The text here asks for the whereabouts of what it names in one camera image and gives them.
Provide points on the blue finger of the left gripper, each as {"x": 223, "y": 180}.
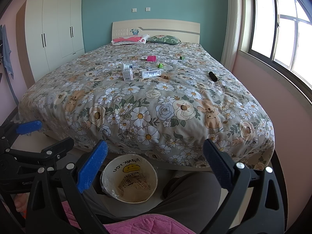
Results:
{"x": 50, "y": 154}
{"x": 10, "y": 131}

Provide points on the floral bedspread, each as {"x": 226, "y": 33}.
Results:
{"x": 164, "y": 118}

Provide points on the long white blue box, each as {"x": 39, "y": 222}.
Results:
{"x": 151, "y": 73}

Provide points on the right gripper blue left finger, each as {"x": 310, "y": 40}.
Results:
{"x": 78, "y": 177}

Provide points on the green floral pillow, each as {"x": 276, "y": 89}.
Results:
{"x": 164, "y": 39}

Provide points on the brown paper bag in bin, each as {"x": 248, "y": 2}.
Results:
{"x": 129, "y": 185}

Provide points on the pink cup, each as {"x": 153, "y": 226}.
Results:
{"x": 151, "y": 58}

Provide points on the blue hanging clothes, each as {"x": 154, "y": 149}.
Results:
{"x": 6, "y": 52}

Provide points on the cream bed headboard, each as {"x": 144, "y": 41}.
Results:
{"x": 184, "y": 30}

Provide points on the white trash bin with liner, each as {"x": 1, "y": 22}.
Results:
{"x": 127, "y": 165}

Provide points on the black cylinder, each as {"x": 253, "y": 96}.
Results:
{"x": 213, "y": 76}

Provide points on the white wardrobe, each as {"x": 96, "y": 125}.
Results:
{"x": 48, "y": 35}

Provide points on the white blue medicine box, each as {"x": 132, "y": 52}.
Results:
{"x": 127, "y": 74}

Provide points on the window with dark frame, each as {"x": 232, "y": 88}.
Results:
{"x": 281, "y": 38}

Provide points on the white pink pillow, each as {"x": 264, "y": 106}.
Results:
{"x": 132, "y": 39}

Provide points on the white curtain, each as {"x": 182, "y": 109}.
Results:
{"x": 233, "y": 29}

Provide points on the person's dark trousers leg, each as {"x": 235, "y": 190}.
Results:
{"x": 200, "y": 190}

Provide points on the pink quilted jacket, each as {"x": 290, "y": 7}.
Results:
{"x": 170, "y": 216}

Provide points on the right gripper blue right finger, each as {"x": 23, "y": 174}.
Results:
{"x": 265, "y": 212}

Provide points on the person's left hand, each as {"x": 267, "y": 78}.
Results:
{"x": 20, "y": 202}

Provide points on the small white medicine box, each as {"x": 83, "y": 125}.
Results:
{"x": 127, "y": 66}

